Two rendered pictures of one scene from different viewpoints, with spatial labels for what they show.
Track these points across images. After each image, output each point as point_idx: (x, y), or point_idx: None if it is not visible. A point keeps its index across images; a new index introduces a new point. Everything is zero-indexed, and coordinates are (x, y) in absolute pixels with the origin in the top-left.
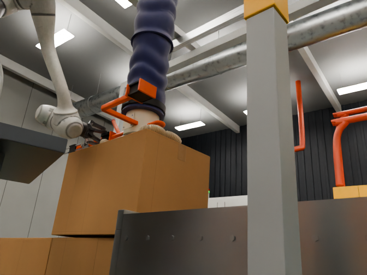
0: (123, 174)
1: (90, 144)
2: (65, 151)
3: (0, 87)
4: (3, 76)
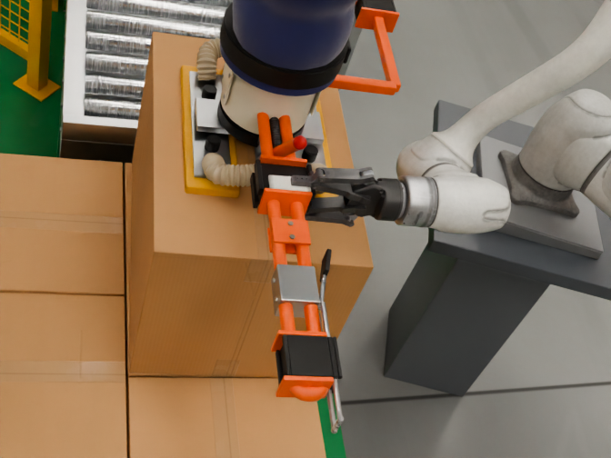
0: None
1: (335, 222)
2: (434, 109)
3: (538, 121)
4: (548, 110)
